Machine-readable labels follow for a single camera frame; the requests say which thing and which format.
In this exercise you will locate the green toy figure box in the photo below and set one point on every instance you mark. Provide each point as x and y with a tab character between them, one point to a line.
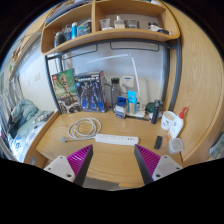
65	91

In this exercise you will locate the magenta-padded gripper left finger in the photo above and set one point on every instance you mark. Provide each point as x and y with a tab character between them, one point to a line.
63	166

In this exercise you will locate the wooden shelf unit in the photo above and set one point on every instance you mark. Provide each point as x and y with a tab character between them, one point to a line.
110	35

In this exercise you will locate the bed with teal blanket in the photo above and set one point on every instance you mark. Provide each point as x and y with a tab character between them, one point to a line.
26	120

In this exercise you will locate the white mug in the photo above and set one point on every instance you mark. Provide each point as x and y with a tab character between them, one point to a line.
166	120

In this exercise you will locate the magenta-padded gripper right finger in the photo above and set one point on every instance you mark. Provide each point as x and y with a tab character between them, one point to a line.
163	165

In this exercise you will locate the white power strip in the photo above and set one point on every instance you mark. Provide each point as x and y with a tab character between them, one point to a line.
116	139

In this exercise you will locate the grey metal desk frame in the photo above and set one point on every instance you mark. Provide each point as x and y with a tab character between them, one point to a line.
176	76

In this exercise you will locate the tall light blue box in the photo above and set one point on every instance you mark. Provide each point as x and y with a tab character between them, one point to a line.
132	101

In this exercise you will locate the dark green round container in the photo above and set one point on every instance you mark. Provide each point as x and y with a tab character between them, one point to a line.
150	107

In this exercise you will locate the white bottle with red pump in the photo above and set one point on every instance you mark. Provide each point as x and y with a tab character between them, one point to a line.
176	126

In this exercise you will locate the black charger block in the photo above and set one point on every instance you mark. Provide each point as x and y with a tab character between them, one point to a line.
158	142

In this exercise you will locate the blue robot model box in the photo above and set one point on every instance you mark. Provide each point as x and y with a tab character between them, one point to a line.
90	91

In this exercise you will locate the clear bottle with black cap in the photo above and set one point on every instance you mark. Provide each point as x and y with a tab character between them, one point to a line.
115	91

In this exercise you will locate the white box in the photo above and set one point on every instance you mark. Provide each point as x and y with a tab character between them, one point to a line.
128	82

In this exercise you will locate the black electric shaver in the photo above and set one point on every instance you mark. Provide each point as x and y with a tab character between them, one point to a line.
155	113

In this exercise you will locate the white desk lamp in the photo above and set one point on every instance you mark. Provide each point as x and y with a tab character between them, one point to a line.
136	80

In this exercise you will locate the small dark blue box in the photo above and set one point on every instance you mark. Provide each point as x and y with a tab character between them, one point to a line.
121	108

